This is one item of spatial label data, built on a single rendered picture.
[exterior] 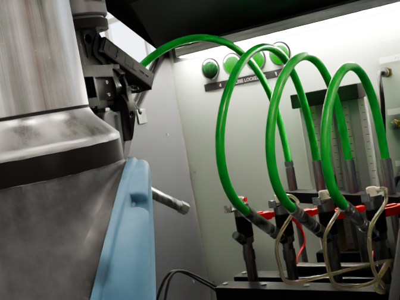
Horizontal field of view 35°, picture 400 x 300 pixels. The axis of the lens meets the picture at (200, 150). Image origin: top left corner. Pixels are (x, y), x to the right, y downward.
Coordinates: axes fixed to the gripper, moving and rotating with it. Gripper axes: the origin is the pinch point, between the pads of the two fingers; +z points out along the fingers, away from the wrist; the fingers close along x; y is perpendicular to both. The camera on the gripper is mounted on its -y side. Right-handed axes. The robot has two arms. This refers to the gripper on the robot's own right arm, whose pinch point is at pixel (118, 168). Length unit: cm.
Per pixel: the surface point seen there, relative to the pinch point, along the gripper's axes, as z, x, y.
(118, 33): -112, -415, -475
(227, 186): 5.7, 8.2, -13.5
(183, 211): 11.0, -9.4, -24.5
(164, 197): 7.9, -10.6, -21.4
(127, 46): -96, -404, -474
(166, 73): -16, -31, -55
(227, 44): -17.6, -3.6, -39.1
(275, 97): -6.0, 16.1, -17.7
